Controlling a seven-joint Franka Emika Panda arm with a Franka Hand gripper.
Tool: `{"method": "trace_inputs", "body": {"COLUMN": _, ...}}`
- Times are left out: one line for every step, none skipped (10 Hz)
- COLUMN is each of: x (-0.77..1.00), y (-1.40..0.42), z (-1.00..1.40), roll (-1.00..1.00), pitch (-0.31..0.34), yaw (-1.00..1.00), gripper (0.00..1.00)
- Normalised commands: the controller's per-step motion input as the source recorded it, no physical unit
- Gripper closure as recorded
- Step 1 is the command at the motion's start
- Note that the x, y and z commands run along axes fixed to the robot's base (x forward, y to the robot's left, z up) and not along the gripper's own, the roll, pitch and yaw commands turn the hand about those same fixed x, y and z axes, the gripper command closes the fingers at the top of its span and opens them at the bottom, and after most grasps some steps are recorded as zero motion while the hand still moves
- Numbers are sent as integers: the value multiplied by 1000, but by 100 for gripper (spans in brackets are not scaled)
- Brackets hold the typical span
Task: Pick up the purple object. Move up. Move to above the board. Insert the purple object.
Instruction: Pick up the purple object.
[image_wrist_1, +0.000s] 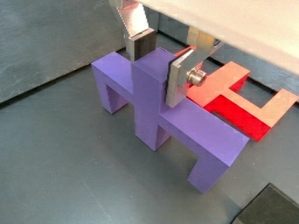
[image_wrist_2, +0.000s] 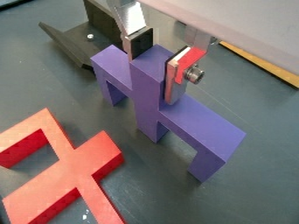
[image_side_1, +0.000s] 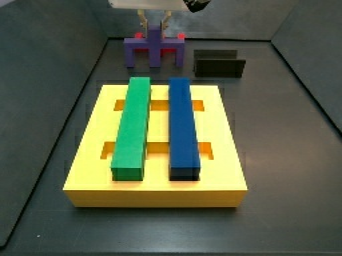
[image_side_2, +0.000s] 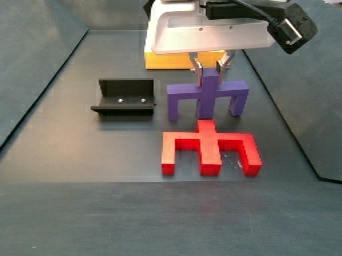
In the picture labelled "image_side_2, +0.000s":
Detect black angle bracket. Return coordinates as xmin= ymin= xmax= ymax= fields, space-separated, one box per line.
xmin=91 ymin=78 xmax=155 ymax=114

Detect black camera cable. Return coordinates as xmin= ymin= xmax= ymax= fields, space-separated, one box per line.
xmin=231 ymin=0 xmax=283 ymax=24

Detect yellow wooden slotted board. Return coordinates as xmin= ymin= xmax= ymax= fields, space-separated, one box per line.
xmin=144 ymin=48 xmax=224 ymax=70

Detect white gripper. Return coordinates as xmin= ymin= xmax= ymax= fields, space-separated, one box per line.
xmin=148 ymin=0 xmax=275 ymax=87

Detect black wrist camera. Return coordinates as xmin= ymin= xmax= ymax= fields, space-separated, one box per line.
xmin=204 ymin=0 xmax=318 ymax=54

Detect purple fork-shaped block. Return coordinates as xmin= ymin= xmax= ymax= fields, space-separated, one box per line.
xmin=167 ymin=68 xmax=250 ymax=121

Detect red fork-shaped block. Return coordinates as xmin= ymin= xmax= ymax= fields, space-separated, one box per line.
xmin=162 ymin=120 xmax=262 ymax=177

